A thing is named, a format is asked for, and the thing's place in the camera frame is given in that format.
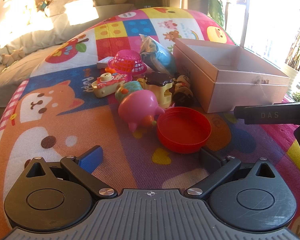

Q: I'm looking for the pink cardboard box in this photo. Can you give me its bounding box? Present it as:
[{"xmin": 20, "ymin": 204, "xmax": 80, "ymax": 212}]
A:
[{"xmin": 172, "ymin": 38, "xmax": 290, "ymax": 113}]

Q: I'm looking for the green printed cloth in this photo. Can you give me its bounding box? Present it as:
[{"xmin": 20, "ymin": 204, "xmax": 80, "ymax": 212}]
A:
[{"xmin": 208, "ymin": 0, "xmax": 227, "ymax": 27}]

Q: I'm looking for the pink toy pig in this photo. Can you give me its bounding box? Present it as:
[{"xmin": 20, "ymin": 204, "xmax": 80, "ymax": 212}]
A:
[{"xmin": 118, "ymin": 89, "xmax": 167, "ymax": 133}]

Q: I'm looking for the striped dark toy bottle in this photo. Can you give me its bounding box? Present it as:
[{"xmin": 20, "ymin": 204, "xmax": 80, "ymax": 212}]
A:
[{"xmin": 174, "ymin": 74, "xmax": 192, "ymax": 90}]

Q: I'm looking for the colourful cartoon play mat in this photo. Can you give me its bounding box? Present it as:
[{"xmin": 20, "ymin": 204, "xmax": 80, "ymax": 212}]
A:
[{"xmin": 0, "ymin": 6, "xmax": 300, "ymax": 240}]

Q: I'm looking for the green round toy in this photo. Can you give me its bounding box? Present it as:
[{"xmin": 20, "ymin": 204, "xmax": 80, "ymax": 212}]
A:
[{"xmin": 115, "ymin": 80, "xmax": 143, "ymax": 103}]

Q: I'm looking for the yellow pudding toy brown top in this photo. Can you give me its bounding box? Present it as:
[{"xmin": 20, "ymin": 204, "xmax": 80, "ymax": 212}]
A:
[{"xmin": 137, "ymin": 72, "xmax": 173, "ymax": 108}]

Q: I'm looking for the small beige plush toy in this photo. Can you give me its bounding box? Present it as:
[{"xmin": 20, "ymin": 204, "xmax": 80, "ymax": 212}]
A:
[{"xmin": 1, "ymin": 47, "xmax": 25, "ymax": 65}]

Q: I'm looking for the red plastic bowl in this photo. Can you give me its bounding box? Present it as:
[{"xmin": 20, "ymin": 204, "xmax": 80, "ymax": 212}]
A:
[{"xmin": 156, "ymin": 107, "xmax": 212, "ymax": 154}]

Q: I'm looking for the brown toy bottle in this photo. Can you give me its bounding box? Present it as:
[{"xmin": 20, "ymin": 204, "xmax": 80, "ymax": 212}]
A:
[{"xmin": 172, "ymin": 89, "xmax": 194, "ymax": 107}]

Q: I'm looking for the small white box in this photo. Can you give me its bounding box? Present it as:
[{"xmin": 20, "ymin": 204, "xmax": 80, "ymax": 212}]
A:
[{"xmin": 96, "ymin": 57, "xmax": 115, "ymax": 69}]

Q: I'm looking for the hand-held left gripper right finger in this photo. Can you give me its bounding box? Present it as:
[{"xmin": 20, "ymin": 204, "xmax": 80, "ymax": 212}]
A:
[{"xmin": 186, "ymin": 147, "xmax": 280, "ymax": 200}]

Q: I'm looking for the white plant pot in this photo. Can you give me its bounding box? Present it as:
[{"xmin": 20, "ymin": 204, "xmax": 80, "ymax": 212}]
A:
[{"xmin": 281, "ymin": 62, "xmax": 300, "ymax": 93}]

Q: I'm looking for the blue snack packet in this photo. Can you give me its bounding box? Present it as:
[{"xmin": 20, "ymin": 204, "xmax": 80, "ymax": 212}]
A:
[{"xmin": 139, "ymin": 34, "xmax": 177, "ymax": 74}]

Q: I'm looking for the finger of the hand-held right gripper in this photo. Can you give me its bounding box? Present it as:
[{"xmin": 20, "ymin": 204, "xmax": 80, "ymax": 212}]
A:
[{"xmin": 234, "ymin": 102, "xmax": 300, "ymax": 125}]

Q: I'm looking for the bed with white duvet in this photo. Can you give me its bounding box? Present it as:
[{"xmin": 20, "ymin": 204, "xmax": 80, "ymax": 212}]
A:
[{"xmin": 0, "ymin": 0, "xmax": 137, "ymax": 130}]

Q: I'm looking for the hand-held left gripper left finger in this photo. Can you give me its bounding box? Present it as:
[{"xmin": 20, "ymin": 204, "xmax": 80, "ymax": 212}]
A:
[{"xmin": 24, "ymin": 145, "xmax": 117, "ymax": 198}]

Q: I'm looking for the yellow toy camera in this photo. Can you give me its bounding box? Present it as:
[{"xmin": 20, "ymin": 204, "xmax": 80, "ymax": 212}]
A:
[{"xmin": 91, "ymin": 72, "xmax": 126, "ymax": 98}]

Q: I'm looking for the pink plastic toy basket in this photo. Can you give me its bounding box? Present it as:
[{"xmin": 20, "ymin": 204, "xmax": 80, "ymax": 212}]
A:
[{"xmin": 107, "ymin": 50, "xmax": 147, "ymax": 75}]

